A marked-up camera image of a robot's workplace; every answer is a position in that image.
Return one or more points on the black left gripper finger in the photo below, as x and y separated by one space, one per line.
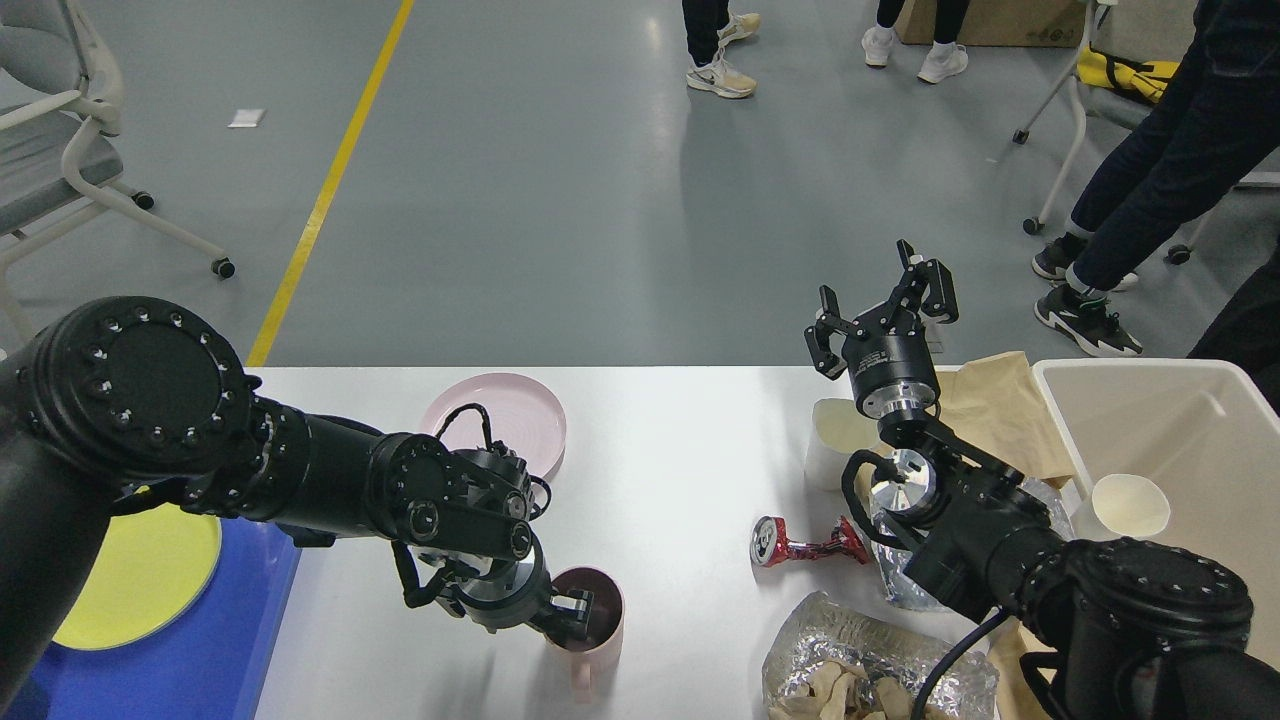
568 615

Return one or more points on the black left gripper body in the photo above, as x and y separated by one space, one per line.
518 595

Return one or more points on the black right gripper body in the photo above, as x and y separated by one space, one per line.
892 372

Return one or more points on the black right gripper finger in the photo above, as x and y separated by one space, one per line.
925 290
818 336

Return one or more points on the pink mug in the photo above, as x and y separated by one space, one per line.
592 649

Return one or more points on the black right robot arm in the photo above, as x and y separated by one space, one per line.
1132 629

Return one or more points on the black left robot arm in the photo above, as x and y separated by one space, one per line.
131 402

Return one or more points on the white paper cup on table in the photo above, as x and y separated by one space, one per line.
837 430

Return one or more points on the brown paper bag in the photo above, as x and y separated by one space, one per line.
994 404

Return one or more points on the pink plate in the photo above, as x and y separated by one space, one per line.
523 413

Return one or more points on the crumpled silver foil bag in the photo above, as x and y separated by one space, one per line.
901 592

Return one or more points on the crushed red soda can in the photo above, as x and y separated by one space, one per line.
769 544

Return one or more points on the person in white sneakers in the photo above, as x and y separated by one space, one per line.
947 57

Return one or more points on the crumpled aluminium foil front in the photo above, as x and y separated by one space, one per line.
820 632

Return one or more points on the grey chair right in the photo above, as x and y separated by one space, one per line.
1138 31

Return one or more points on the brown crumpled paper in foil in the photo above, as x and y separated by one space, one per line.
842 691

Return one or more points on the white paper cup in bin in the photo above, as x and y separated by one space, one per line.
1122 505

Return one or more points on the cardboard box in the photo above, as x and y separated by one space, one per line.
1000 23

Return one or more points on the white plastic bin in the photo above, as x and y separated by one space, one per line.
1203 433

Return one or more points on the yellow backpack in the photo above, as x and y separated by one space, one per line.
1140 81

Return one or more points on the blue plastic tray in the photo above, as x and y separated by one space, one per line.
210 663

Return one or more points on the person in black sneakers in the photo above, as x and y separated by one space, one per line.
1219 119

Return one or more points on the yellow plate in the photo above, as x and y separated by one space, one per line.
151 567

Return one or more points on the grey office chair left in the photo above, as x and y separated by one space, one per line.
59 168

